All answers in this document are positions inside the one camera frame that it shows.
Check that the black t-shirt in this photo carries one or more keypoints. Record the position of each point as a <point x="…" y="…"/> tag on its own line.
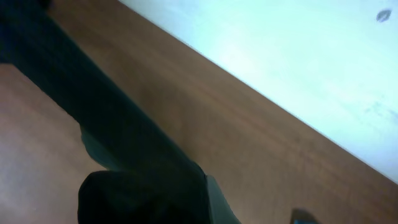
<point x="146" y="177"/>

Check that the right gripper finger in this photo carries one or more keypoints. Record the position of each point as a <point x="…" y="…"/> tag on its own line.
<point x="301" y="216"/>

